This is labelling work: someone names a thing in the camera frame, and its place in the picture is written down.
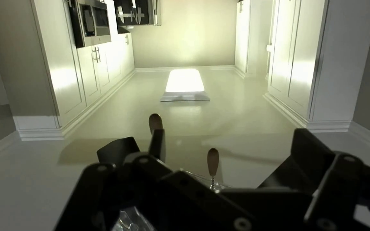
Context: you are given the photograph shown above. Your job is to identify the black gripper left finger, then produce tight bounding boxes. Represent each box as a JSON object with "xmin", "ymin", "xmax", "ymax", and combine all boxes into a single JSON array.
[{"xmin": 54, "ymin": 137, "xmax": 255, "ymax": 231}]

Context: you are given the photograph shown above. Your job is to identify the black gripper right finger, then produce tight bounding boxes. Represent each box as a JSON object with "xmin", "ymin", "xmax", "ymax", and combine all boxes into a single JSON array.
[{"xmin": 257, "ymin": 128, "xmax": 370, "ymax": 231}]

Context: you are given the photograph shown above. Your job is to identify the long pull chain wooden knob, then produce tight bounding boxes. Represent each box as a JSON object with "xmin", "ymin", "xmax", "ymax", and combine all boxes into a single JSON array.
[{"xmin": 147, "ymin": 112, "xmax": 167, "ymax": 163}]

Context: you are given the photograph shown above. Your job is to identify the clear glass light shade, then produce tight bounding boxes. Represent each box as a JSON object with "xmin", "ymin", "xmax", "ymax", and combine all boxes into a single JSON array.
[{"xmin": 111, "ymin": 206, "xmax": 157, "ymax": 231}]

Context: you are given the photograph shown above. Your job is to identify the rectangular kitchen ceiling light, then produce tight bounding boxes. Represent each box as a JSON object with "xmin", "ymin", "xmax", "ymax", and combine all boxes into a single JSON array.
[{"xmin": 160, "ymin": 68, "xmax": 212, "ymax": 104}]

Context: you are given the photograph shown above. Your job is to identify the white upper cabinets with microwave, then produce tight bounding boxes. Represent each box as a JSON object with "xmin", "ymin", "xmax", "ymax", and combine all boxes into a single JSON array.
[{"xmin": 30, "ymin": 0, "xmax": 138, "ymax": 130}]

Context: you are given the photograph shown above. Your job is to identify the large white upper kitchen cabinet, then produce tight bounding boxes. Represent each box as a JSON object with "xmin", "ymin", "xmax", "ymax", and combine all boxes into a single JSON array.
[{"xmin": 264, "ymin": 0, "xmax": 370, "ymax": 133}]

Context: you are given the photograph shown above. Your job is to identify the black built-in microwave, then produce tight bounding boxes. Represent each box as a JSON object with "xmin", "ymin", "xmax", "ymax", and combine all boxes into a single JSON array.
[{"xmin": 67, "ymin": 0, "xmax": 113, "ymax": 49}]

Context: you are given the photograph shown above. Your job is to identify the short pull chain wooden knob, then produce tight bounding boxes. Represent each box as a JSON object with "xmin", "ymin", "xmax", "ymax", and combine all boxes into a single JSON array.
[{"xmin": 206, "ymin": 147, "xmax": 226, "ymax": 194}]

